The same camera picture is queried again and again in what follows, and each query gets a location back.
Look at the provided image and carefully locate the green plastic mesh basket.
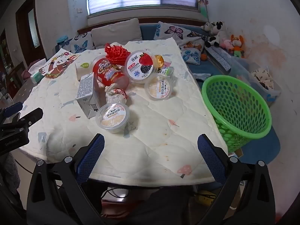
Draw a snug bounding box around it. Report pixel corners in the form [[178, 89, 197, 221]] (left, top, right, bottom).
[[202, 75, 273, 154]]

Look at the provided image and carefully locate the crumpled white red wrapper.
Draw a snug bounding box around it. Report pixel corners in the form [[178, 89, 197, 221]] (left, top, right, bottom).
[[104, 84, 129, 105]]

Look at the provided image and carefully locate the brown wooden door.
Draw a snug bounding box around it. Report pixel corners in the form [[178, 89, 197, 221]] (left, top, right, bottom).
[[15, 0, 47, 61]]

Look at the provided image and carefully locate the green yellow drink carton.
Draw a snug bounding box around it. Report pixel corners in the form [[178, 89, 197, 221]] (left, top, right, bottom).
[[159, 67, 175, 78]]

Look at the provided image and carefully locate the tissue pack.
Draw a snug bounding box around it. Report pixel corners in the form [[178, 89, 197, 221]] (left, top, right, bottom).
[[28, 60, 47, 84]]

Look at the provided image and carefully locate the orange fox plush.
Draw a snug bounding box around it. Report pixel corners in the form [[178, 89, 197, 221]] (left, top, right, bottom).
[[228, 35, 246, 59]]

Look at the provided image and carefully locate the teal cloth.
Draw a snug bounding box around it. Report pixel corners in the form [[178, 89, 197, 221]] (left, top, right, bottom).
[[56, 36, 71, 47]]

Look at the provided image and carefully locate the black white cow plush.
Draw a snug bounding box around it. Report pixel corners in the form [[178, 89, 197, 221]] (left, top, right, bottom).
[[204, 22, 227, 48]]

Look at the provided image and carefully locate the small butterfly print pillow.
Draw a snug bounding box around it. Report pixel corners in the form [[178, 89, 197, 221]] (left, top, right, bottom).
[[181, 43, 207, 65]]

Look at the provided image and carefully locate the blue sofa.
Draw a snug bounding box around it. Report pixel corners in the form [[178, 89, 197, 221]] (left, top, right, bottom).
[[56, 23, 235, 82]]

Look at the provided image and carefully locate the white paper cup green leaf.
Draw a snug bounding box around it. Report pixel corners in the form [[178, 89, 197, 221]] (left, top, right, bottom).
[[75, 61, 94, 78]]

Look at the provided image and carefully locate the red foam fruit net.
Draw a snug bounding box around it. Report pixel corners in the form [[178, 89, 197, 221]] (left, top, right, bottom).
[[104, 43, 129, 65]]

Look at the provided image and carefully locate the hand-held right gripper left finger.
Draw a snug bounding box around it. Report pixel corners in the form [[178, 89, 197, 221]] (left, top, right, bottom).
[[26, 133, 105, 225]]

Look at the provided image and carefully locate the pink plush toy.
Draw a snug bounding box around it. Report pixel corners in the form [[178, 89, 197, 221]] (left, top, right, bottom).
[[220, 39, 233, 50]]

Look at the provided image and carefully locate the colourful pinwheel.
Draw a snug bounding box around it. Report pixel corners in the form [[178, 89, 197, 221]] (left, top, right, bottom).
[[196, 0, 209, 19]]

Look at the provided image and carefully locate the grey milk carton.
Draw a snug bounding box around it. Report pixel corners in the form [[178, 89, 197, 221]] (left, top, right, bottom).
[[76, 72, 101, 119]]

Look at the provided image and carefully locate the small clear pudding cup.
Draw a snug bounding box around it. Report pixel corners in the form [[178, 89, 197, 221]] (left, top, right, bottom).
[[144, 73, 177, 101], [96, 103, 130, 134]]

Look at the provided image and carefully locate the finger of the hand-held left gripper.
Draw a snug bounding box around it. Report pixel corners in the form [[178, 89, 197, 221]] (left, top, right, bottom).
[[0, 102, 23, 122], [0, 108, 44, 134]]

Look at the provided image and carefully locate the red snack bottle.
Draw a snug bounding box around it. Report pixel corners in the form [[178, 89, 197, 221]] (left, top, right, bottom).
[[92, 55, 130, 89]]

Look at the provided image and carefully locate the orange peel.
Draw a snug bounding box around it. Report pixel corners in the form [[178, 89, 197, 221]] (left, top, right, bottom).
[[153, 55, 164, 69]]

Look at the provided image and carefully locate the dark wooden cabinet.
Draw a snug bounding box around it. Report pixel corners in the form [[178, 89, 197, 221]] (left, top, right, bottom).
[[0, 29, 26, 99]]

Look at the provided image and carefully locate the grey patterned cushion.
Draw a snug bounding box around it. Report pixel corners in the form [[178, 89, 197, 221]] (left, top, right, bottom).
[[205, 46, 233, 71]]

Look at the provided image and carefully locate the large strawberry label yogurt tub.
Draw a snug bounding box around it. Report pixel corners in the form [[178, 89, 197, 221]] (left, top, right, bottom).
[[124, 49, 160, 85]]

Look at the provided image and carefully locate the beige pillow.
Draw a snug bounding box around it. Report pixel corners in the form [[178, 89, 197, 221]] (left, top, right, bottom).
[[91, 18, 143, 50]]

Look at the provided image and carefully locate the clear plastic storage box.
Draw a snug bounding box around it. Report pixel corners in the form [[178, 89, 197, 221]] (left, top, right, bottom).
[[231, 58, 282, 107]]

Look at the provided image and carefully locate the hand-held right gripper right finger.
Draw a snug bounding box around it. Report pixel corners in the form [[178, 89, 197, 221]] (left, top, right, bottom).
[[197, 133, 276, 225]]

